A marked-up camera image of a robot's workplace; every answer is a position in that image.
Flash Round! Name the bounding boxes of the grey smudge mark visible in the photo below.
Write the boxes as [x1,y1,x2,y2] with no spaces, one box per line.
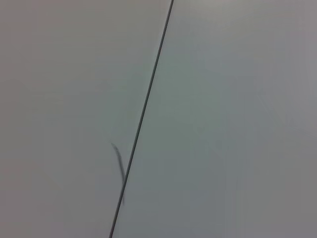
[110,142,126,206]

